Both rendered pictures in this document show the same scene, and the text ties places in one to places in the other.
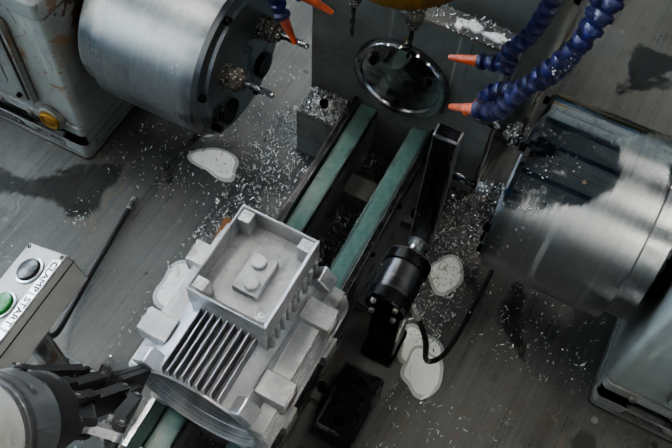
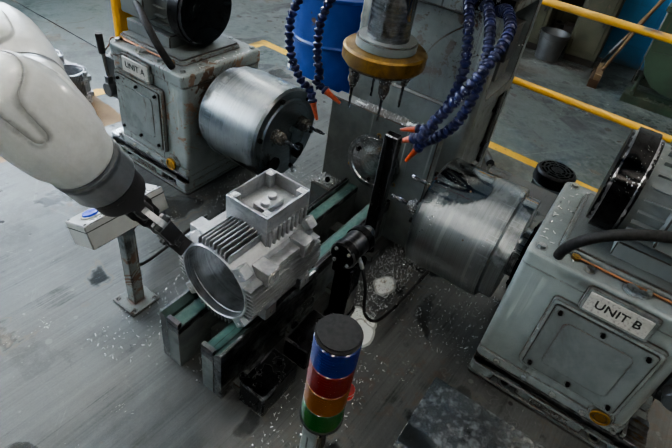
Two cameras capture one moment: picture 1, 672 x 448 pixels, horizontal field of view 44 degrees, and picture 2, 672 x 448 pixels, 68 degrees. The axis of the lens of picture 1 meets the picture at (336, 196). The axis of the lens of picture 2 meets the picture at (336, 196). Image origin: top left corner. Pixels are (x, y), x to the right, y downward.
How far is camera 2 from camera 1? 0.42 m
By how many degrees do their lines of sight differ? 22
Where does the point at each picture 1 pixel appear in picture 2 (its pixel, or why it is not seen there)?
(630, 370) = (495, 332)
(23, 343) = (119, 224)
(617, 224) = (489, 215)
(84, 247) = not seen: hidden behind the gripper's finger
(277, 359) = (270, 255)
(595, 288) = (474, 258)
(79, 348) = (148, 281)
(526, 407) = (426, 365)
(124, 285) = not seen: hidden behind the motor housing
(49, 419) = (127, 168)
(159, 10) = (247, 91)
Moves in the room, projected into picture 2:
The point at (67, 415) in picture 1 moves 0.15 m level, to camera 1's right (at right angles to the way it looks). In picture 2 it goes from (137, 185) to (244, 209)
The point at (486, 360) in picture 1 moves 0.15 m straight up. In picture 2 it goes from (403, 334) to (418, 289)
